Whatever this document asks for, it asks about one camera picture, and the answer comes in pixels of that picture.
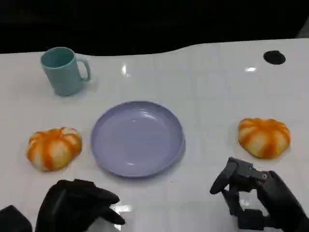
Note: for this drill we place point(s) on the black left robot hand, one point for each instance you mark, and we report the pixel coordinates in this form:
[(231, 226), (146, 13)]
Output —
[(70, 205)]

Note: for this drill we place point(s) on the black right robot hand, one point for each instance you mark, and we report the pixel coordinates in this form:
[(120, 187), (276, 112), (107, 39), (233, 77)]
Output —
[(263, 193)]

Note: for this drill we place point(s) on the orange and white bread roll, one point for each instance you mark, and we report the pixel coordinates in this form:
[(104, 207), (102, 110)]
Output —
[(264, 137), (54, 148)]

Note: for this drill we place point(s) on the lilac plate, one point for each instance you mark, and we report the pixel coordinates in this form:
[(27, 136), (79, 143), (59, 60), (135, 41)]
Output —
[(137, 139)]

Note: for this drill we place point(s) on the pale green mug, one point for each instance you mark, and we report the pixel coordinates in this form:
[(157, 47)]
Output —
[(63, 71)]

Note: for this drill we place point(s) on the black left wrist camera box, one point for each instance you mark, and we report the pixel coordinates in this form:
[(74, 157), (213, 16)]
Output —
[(13, 219)]

